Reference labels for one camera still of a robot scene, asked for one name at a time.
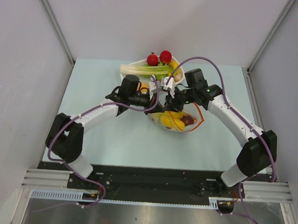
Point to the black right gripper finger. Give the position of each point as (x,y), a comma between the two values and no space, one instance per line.
(176,108)
(167,106)

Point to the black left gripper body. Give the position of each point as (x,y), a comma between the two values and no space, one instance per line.
(154,97)

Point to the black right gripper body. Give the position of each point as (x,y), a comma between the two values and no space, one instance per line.
(182,97)

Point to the yellow banana bunch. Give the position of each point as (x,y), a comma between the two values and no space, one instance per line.
(169,120)
(173,67)

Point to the clear zip bag red zipper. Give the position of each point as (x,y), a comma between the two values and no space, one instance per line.
(191,109)

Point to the dark purple passion fruit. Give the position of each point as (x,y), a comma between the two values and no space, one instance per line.
(187,120)

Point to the green white celery stalk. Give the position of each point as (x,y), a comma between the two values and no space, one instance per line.
(145,70)

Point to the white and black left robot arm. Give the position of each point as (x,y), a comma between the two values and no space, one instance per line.
(65,139)

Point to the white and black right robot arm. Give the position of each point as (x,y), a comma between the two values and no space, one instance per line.
(259,147)

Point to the white garlic bulb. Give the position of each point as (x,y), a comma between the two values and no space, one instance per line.
(178,77)

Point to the white perforated plastic basket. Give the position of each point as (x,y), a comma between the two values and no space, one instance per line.
(146,79)

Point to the red apple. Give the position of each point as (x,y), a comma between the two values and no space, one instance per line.
(165,57)

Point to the red pomegranate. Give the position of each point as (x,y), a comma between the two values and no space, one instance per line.
(152,60)

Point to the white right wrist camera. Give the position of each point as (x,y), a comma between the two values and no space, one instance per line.
(167,84)

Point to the right aluminium corner post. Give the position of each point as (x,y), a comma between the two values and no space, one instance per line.
(272,33)

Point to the aluminium corner post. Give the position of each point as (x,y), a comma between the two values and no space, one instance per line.
(57,30)
(272,33)

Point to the white slotted cable duct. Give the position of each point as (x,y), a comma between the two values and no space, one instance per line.
(77,196)

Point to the aluminium frame rail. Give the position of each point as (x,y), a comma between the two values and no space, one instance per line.
(253,190)

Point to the left aluminium corner post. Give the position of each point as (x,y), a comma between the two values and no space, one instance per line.
(57,30)

